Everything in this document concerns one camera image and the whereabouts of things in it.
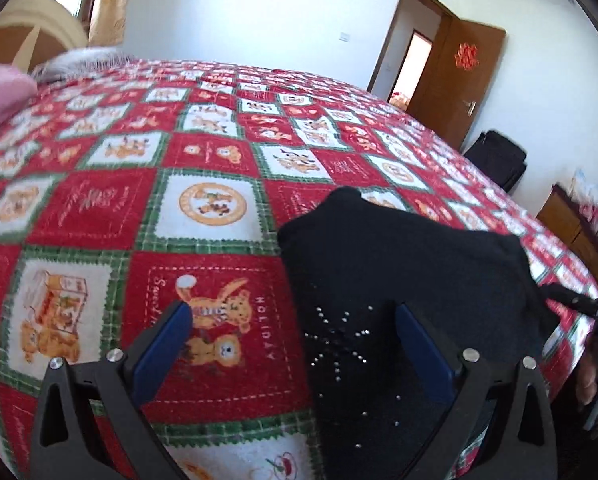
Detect brown wooden door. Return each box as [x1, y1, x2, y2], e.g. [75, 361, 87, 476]
[406, 15, 507, 152]

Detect brown wooden cabinet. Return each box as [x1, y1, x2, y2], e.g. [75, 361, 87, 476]
[536, 182, 598, 302]

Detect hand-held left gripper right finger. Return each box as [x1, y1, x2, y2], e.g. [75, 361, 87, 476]
[394, 301, 560, 480]

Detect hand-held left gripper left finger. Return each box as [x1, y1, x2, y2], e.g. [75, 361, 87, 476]
[29, 301, 195, 480]

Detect black suitcase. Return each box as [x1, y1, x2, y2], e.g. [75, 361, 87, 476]
[463, 130, 528, 194]

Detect brown door frame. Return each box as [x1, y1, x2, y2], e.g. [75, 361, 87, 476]
[366, 0, 462, 97]

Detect yellow curtain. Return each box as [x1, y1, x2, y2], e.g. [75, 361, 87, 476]
[88, 0, 132, 51]

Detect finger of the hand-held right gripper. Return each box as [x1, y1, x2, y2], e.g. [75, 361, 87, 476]
[544, 282, 598, 335]

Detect red door decoration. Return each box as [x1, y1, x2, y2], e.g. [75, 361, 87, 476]
[454, 42, 480, 72]

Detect cream wooden headboard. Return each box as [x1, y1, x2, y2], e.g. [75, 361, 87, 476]
[0, 0, 89, 73]

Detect black pants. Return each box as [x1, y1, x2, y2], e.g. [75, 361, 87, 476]
[277, 186, 560, 480]

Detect red printed blanket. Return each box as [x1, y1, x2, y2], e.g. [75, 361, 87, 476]
[0, 57, 598, 480]

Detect grey white pillow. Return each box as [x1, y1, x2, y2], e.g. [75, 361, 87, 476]
[32, 47, 130, 82]

